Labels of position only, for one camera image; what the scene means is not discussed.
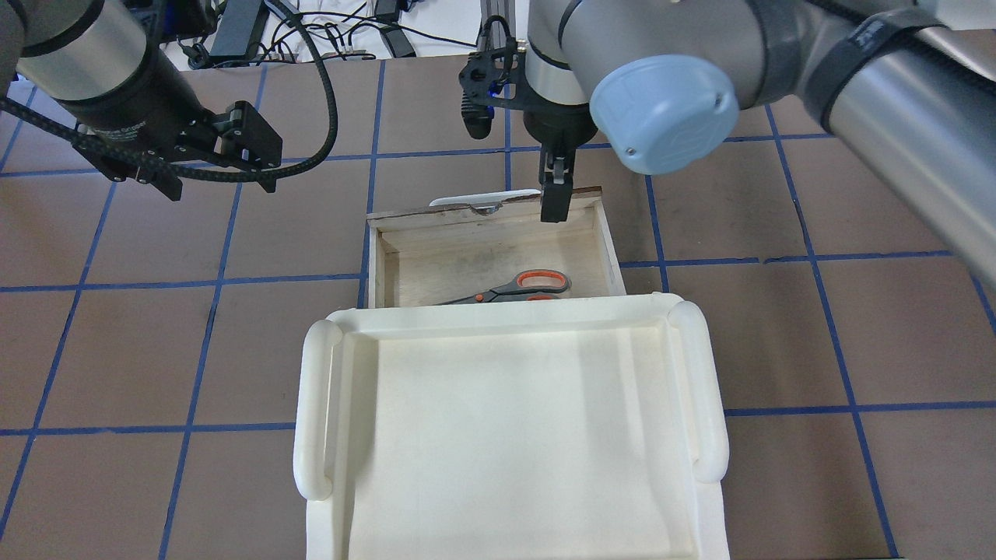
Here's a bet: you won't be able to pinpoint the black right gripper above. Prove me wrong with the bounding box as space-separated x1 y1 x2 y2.
523 105 598 223

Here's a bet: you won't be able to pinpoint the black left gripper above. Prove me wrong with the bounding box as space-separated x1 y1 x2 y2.
72 100 283 201

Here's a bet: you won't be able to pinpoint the wooden drawer with white handle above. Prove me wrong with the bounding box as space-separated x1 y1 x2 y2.
364 187 626 308

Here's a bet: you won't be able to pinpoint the orange grey scissors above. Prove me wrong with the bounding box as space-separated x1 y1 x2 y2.
440 269 572 305

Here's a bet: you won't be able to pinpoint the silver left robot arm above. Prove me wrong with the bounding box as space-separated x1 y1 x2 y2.
2 1 283 201

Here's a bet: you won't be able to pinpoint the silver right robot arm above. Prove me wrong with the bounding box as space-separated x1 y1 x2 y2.
527 1 995 285

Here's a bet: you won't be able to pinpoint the black power brick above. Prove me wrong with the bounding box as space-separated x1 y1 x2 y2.
209 0 269 66

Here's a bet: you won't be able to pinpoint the white plastic tray bin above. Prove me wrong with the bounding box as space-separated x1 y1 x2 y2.
293 293 731 559

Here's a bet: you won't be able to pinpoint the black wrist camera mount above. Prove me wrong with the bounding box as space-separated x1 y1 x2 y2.
458 38 527 141

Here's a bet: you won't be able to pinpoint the aluminium frame post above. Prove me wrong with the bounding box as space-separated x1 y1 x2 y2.
476 0 531 52

